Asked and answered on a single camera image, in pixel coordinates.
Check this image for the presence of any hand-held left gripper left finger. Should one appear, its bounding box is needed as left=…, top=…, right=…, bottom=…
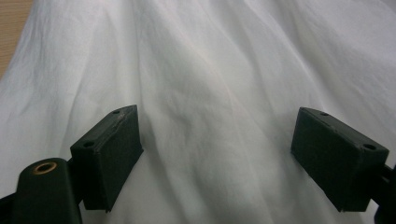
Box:
left=69, top=105, right=145, bottom=213

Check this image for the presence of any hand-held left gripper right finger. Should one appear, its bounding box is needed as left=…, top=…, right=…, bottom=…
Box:
left=290, top=106, right=390, bottom=213

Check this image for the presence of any white tiered skirt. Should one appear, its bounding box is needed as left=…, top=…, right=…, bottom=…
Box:
left=0, top=0, right=396, bottom=224

